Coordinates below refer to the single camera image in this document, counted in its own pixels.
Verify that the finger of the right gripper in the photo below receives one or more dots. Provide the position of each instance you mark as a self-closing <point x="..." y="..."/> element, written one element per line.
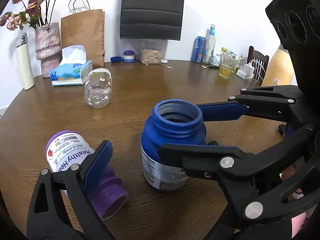
<point x="240" y="106"/>
<point x="201" y="161"/>

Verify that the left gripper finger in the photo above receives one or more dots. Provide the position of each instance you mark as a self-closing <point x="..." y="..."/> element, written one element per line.
<point x="83" y="180"/>

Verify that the purple supplement bottle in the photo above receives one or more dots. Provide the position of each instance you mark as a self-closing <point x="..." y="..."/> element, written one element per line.
<point x="68" y="148"/>

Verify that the blue supplement bottle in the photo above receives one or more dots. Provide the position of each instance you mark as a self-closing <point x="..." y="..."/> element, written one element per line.
<point x="175" y="122"/>

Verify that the yellow thermos jug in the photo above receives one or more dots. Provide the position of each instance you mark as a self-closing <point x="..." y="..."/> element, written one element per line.
<point x="280" y="70"/>

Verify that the white power adapter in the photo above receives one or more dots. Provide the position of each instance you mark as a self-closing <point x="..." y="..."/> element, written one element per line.
<point x="246" y="71"/>

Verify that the dark wooden chair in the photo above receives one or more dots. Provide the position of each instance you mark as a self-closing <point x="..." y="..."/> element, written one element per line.
<point x="259" y="62"/>

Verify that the glass of yellow drink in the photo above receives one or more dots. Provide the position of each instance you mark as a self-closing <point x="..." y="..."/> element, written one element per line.
<point x="227" y="66"/>

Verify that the snack packets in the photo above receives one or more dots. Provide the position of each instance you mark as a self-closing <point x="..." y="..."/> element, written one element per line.
<point x="228" y="55"/>

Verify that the clear glass soda bottle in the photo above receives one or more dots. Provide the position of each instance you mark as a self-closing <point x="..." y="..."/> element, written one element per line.
<point x="209" y="45"/>

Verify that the clear glass jar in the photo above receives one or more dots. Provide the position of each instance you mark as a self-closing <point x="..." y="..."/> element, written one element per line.
<point x="98" y="88"/>

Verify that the blue soda can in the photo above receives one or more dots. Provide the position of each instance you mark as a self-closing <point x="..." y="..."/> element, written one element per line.
<point x="198" y="49"/>

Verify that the blue tissue pack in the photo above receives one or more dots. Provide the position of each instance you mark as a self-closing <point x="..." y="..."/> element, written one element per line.
<point x="73" y="69"/>

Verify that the blue bottle cap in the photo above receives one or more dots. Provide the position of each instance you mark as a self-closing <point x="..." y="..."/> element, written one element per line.
<point x="116" y="59"/>

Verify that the clear container with grains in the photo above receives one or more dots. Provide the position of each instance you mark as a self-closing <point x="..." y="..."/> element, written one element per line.
<point x="152" y="51"/>

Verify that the purple white small jar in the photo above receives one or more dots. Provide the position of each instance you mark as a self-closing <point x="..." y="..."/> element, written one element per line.
<point x="129" y="56"/>

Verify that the pink ceramic vase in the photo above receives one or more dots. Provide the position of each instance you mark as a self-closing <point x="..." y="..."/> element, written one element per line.
<point x="48" y="47"/>

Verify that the white thermos bottle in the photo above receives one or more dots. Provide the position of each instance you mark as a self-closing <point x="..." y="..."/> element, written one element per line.
<point x="23" y="57"/>

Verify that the brown paper bag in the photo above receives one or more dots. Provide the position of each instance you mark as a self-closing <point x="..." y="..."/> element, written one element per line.
<point x="85" y="26"/>

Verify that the black paper bag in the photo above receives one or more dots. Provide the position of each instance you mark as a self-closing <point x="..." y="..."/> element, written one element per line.
<point x="151" y="19"/>

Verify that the dried pink flowers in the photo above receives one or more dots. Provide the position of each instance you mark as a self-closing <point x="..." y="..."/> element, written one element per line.
<point x="35" y="13"/>

